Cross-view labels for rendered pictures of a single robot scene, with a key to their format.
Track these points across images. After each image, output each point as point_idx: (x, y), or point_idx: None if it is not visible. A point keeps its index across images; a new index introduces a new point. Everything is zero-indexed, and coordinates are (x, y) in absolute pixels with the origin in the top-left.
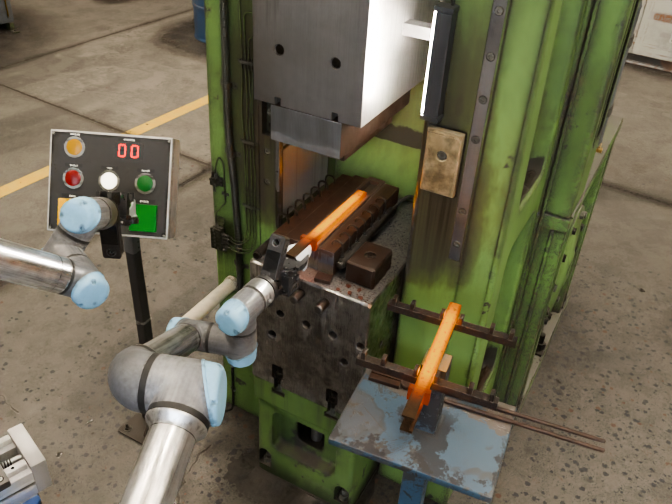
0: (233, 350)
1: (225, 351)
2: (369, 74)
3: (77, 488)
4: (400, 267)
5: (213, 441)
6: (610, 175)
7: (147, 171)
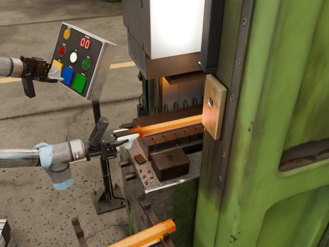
0: (50, 176)
1: (48, 174)
2: (158, 17)
3: (55, 209)
4: (196, 176)
5: (124, 223)
6: None
7: (89, 57)
